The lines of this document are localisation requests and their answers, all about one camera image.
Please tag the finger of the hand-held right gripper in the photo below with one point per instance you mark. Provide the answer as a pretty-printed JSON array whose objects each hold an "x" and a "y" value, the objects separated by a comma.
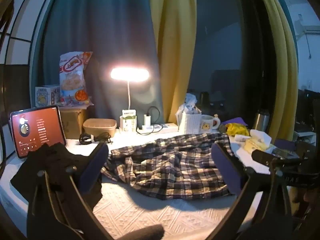
[{"x": 270, "y": 156}]

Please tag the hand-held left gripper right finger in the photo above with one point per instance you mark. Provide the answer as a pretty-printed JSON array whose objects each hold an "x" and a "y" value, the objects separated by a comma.
[{"x": 225, "y": 166}]

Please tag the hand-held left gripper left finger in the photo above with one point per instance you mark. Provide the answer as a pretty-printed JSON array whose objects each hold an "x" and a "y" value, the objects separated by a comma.
[{"x": 93, "y": 165}]

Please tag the plaid flannel shirt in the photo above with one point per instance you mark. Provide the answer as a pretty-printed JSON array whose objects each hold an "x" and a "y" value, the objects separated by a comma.
[{"x": 170, "y": 170}]

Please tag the person's right hand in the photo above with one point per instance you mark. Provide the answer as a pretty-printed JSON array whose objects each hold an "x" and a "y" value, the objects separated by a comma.
[{"x": 311, "y": 197}]

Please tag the yellow tissue pack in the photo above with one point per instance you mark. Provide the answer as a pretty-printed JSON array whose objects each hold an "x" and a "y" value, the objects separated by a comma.
[{"x": 258, "y": 140}]

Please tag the white tube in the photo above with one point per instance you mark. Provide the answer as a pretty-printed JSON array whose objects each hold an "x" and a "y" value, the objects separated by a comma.
[{"x": 242, "y": 137}]

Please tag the steel thermos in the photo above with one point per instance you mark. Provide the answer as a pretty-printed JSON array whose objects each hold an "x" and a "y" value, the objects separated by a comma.
[{"x": 261, "y": 121}]

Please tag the brown lidded food container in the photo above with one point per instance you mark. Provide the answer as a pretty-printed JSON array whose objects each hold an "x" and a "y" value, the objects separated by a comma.
[{"x": 100, "y": 127}]

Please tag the grey-green pouch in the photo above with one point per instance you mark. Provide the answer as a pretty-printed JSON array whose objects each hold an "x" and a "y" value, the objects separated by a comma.
[{"x": 223, "y": 128}]

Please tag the yellow cartoon bag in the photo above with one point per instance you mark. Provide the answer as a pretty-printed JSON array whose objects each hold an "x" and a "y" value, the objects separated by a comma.
[{"x": 238, "y": 129}]

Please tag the black cloth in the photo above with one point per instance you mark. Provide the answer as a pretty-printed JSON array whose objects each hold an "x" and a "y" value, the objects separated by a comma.
[{"x": 55, "y": 155}]

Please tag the white cartoon bear mug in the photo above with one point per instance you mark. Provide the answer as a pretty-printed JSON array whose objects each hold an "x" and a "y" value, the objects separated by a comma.
[{"x": 207, "y": 124}]

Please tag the purple cloth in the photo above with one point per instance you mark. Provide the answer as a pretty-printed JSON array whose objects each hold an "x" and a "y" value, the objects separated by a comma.
[{"x": 236, "y": 120}]

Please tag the cardboard box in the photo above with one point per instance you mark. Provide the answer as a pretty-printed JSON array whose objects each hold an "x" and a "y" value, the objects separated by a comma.
[{"x": 72, "y": 122}]

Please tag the white perforated basket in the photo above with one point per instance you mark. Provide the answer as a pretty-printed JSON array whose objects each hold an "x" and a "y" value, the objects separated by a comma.
[{"x": 191, "y": 123}]

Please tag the green and white carton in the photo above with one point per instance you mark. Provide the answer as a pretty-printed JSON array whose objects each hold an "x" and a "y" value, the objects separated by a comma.
[{"x": 128, "y": 122}]

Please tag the tablet with red screen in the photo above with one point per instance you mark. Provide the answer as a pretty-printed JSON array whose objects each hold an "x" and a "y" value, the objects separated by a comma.
[{"x": 37, "y": 130}]

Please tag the white charger plug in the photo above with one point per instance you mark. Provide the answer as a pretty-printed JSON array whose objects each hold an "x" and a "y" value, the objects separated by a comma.
[{"x": 147, "y": 120}]

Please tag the white power strip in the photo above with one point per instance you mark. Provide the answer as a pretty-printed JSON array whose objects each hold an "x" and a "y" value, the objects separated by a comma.
[{"x": 165, "y": 128}]

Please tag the dark bottle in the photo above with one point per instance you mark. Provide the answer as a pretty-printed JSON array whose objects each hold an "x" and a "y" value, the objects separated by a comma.
[{"x": 204, "y": 98}]

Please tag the small white printed box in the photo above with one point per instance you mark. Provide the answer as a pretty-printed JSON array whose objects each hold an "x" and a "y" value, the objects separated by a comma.
[{"x": 47, "y": 96}]

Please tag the white snack bag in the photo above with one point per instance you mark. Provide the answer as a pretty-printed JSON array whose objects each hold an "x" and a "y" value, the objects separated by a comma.
[{"x": 72, "y": 77}]

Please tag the white desk lamp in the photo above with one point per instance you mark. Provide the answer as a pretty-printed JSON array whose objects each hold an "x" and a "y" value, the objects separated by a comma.
[{"x": 130, "y": 74}]

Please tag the yellow curtain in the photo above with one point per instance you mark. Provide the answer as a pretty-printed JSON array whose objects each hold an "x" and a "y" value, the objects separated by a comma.
[
  {"x": 282, "y": 55},
  {"x": 172, "y": 42}
]

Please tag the white air conditioner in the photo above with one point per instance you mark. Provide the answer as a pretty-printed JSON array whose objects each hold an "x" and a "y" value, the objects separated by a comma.
[{"x": 308, "y": 27}]

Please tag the teal curtain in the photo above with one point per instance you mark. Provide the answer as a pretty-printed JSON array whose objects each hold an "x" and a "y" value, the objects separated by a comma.
[{"x": 100, "y": 30}]

